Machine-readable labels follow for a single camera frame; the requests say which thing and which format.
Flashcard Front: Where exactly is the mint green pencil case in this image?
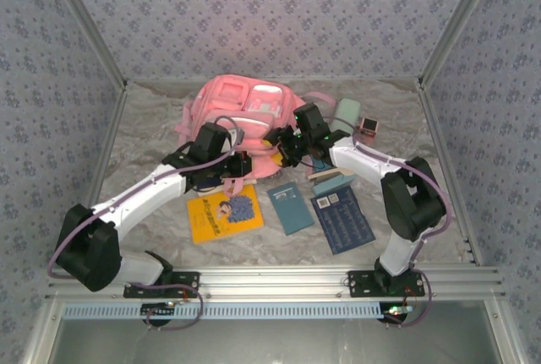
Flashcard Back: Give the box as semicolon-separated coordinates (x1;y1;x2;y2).
329;97;363;133

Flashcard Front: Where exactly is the pink backpack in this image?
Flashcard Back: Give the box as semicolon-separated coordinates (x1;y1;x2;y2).
174;75;337;197

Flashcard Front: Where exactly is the small pink cube box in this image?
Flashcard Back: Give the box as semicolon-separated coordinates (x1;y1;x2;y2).
353;117;380;148

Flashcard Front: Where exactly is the yellow cartoon cover book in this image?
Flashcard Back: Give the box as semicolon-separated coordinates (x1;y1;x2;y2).
186;183;265;245

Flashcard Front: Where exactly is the teal paperback book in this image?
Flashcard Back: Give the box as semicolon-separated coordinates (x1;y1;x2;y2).
266;182;316;236

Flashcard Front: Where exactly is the dark blue printed book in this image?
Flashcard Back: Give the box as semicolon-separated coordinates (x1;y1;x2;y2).
310;185;377;256

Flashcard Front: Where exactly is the small control board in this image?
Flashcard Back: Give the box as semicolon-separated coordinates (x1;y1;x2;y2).
380;303;415;323
140;302;177;326

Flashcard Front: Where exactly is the grey metal lower panel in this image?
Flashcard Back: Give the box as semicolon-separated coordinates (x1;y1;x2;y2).
23;300;523;364

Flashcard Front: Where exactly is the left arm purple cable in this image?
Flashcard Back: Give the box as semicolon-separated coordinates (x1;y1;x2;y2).
46;115;244;280

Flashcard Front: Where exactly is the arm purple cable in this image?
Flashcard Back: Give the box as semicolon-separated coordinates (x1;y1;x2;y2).
46;115;244;280
352;142;453;274

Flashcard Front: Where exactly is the aluminium side rail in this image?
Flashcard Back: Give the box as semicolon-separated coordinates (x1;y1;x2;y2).
416;83;485;267
82;84;130;217

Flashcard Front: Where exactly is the long aluminium base rail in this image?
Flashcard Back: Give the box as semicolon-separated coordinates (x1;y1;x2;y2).
45;265;507;302

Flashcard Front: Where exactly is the left black mount plate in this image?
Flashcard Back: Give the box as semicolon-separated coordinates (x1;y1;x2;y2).
123;270;200;299

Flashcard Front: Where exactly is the black mount plate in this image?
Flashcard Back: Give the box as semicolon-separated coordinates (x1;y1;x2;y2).
347;269;426;298
123;270;200;299

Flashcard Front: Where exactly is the right black mount plate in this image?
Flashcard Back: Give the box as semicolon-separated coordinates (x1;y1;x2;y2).
347;269;426;298

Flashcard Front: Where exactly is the light blue slotted cable duct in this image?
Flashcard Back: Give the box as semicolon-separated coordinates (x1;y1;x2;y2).
62;301;418;321

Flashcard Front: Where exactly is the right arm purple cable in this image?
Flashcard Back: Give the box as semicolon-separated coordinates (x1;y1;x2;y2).
352;142;453;274

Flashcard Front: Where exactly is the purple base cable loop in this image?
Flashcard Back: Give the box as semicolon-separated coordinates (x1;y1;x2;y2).
126;281;205;331
382;269;434;330

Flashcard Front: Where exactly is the aluminium frame post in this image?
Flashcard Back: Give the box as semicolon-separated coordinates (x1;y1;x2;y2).
41;0;130;90
416;0;506;90

